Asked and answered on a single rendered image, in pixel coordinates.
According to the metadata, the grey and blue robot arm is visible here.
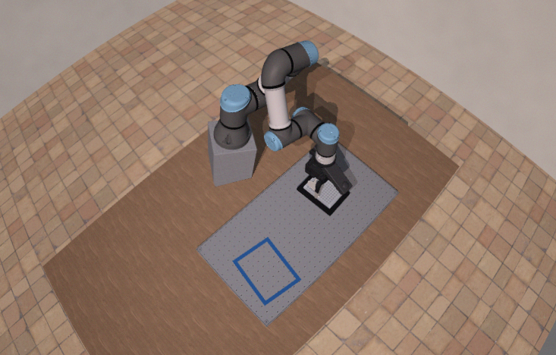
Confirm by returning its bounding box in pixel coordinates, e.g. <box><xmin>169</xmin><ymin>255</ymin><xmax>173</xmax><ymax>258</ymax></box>
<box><xmin>214</xmin><ymin>40</ymin><xmax>352</xmax><ymax>195</ymax></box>

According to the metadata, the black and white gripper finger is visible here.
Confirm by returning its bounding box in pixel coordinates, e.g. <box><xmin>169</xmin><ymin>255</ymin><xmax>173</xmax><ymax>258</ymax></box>
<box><xmin>307</xmin><ymin>178</ymin><xmax>324</xmax><ymax>198</ymax></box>

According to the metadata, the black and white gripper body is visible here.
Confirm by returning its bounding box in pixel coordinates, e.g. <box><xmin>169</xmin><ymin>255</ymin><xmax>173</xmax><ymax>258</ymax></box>
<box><xmin>305</xmin><ymin>145</ymin><xmax>337</xmax><ymax>183</ymax></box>

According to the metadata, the blue tape outline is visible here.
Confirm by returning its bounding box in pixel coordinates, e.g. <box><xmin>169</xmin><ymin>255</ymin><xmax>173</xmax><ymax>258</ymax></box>
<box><xmin>233</xmin><ymin>237</ymin><xmax>301</xmax><ymax>305</ymax></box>

